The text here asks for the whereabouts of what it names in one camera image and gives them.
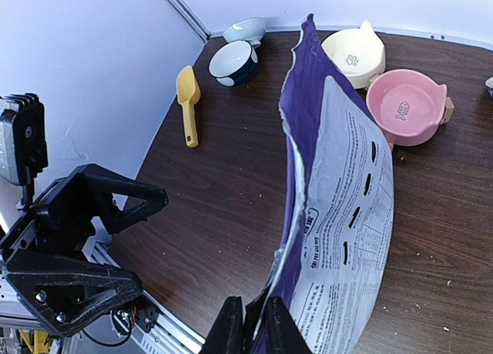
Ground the light blue striped bowl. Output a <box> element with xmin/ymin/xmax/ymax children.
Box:
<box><xmin>223</xmin><ymin>17</ymin><xmax>266</xmax><ymax>48</ymax></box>

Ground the pink cat-ear pet bowl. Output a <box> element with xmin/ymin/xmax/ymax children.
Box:
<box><xmin>366</xmin><ymin>68</ymin><xmax>448</xmax><ymax>146</ymax></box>

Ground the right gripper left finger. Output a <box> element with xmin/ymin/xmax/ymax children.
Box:
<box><xmin>200</xmin><ymin>296</ymin><xmax>244</xmax><ymax>354</ymax></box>

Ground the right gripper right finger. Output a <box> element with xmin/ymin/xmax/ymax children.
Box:
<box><xmin>252</xmin><ymin>296</ymin><xmax>311</xmax><ymax>354</ymax></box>

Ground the yellow plastic scoop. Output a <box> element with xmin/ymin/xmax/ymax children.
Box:
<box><xmin>176</xmin><ymin>65</ymin><xmax>201</xmax><ymax>148</ymax></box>

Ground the purple pet food bag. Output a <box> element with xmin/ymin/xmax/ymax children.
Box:
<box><xmin>251</xmin><ymin>15</ymin><xmax>394</xmax><ymax>353</ymax></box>

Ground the cream cat-ear pet bowl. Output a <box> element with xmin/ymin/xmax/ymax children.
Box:
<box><xmin>322</xmin><ymin>21</ymin><xmax>386</xmax><ymax>89</ymax></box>

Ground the navy white-dotted bowl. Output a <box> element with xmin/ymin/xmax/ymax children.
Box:
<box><xmin>209</xmin><ymin>41</ymin><xmax>258</xmax><ymax>87</ymax></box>

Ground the blue zigzag patterned bowl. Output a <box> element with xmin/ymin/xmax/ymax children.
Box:
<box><xmin>485</xmin><ymin>77</ymin><xmax>493</xmax><ymax>97</ymax></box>

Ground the left aluminium frame post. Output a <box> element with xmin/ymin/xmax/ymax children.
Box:
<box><xmin>164</xmin><ymin>0</ymin><xmax>211</xmax><ymax>44</ymax></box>

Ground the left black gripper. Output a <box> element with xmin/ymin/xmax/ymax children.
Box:
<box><xmin>1</xmin><ymin>164</ymin><xmax>169</xmax><ymax>337</ymax></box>

